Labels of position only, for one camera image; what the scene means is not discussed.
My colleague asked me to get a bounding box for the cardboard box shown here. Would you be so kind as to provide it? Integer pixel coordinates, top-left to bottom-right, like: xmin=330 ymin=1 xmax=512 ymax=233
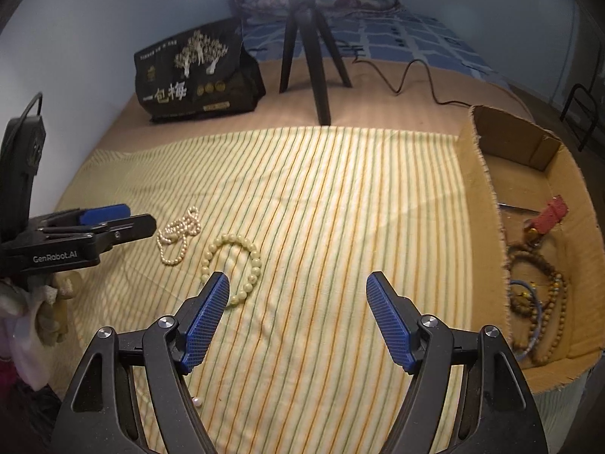
xmin=454 ymin=105 xmax=605 ymax=395

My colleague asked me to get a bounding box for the black tripod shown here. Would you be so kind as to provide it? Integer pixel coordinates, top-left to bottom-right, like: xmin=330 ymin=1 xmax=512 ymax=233
xmin=279 ymin=0 xmax=353 ymax=126

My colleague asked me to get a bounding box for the dark thin bangle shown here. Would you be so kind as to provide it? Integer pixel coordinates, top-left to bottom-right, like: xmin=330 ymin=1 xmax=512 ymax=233
xmin=509 ymin=280 xmax=544 ymax=360

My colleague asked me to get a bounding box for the person's left hand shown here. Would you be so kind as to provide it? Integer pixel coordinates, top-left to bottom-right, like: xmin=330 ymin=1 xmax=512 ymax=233
xmin=26 ymin=272 xmax=75 ymax=347

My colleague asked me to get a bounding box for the brown wooden bead necklace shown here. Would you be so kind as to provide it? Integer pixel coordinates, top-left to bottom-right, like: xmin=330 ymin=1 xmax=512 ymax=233
xmin=506 ymin=241 xmax=568 ymax=365

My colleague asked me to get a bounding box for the cream bead bracelet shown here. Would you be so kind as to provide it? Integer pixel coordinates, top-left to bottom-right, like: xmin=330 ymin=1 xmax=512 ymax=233
xmin=200 ymin=233 xmax=262 ymax=310

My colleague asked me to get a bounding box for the blue patterned bed sheet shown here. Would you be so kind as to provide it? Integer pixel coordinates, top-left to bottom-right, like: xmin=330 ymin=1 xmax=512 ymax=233
xmin=241 ymin=9 xmax=513 ymax=90

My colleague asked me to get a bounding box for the white pearl necklace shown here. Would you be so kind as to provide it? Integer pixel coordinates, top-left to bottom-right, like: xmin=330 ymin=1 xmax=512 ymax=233
xmin=157 ymin=205 xmax=202 ymax=266

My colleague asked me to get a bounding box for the black snack bag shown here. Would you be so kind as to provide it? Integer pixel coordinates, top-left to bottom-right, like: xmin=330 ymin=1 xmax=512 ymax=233
xmin=133 ymin=18 xmax=266 ymax=124

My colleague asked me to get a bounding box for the black clothes rack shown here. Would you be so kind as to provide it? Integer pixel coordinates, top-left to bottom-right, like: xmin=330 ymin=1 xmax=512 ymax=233
xmin=560 ymin=82 xmax=601 ymax=152

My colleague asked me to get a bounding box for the person's left forearm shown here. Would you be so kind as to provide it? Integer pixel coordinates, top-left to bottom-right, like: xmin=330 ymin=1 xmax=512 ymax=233
xmin=0 ymin=281 xmax=53 ymax=389

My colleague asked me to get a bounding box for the wristwatch with leather strap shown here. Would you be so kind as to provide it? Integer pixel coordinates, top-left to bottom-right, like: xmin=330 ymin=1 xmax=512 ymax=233
xmin=522 ymin=196 xmax=569 ymax=247

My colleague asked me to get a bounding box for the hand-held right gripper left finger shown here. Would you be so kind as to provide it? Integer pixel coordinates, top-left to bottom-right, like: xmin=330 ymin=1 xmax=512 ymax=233
xmin=56 ymin=272 xmax=231 ymax=454

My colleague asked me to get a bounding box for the yellow striped cloth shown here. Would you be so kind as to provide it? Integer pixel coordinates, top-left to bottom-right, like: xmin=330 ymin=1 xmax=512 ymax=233
xmin=45 ymin=125 xmax=587 ymax=454

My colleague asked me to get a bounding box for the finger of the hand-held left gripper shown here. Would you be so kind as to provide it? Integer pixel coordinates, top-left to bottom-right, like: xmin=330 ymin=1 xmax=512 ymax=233
xmin=28 ymin=204 xmax=132 ymax=229
xmin=42 ymin=214 xmax=158 ymax=251

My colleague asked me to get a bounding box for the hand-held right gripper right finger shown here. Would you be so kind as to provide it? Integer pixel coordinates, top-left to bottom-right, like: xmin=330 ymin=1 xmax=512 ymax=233
xmin=366 ymin=271 xmax=549 ymax=454

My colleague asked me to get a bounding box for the dark cloth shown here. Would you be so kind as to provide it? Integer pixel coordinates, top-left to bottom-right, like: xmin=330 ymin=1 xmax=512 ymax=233
xmin=0 ymin=354 xmax=67 ymax=454

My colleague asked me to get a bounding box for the black power cable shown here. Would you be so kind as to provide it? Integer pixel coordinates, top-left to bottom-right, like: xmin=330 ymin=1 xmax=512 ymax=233
xmin=352 ymin=54 xmax=473 ymax=107

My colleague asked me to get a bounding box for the tan mattress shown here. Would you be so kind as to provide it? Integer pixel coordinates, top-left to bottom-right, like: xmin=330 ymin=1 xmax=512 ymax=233
xmin=57 ymin=59 xmax=535 ymax=209

